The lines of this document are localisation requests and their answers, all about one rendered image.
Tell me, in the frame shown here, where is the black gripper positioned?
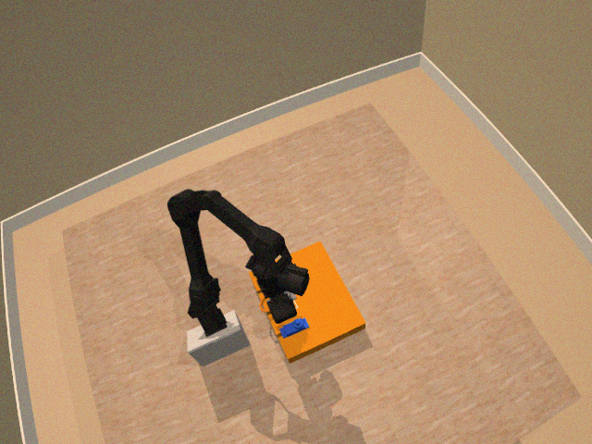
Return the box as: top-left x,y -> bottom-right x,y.
251,270 -> 297,324

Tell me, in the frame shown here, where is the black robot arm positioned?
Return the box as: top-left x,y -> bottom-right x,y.
167,190 -> 310,337

